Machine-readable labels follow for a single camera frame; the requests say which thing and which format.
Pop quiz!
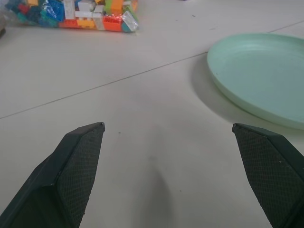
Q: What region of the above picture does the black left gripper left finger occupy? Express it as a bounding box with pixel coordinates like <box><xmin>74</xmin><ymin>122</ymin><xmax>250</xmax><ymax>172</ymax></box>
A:
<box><xmin>0</xmin><ymin>122</ymin><xmax>106</xmax><ymax>228</ymax></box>

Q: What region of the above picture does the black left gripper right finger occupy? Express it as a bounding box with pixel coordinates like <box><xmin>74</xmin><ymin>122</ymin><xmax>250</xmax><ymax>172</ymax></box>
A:
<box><xmin>232</xmin><ymin>123</ymin><xmax>304</xmax><ymax>228</ymax></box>

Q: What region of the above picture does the mint green plastic plate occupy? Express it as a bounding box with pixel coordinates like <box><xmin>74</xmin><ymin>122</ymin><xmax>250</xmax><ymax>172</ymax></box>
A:
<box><xmin>207</xmin><ymin>33</ymin><xmax>304</xmax><ymax>130</ymax></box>

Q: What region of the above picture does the clear bag of building bricks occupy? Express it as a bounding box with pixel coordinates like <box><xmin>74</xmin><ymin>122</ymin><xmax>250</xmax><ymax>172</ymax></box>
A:
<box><xmin>0</xmin><ymin>0</ymin><xmax>140</xmax><ymax>33</ymax></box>

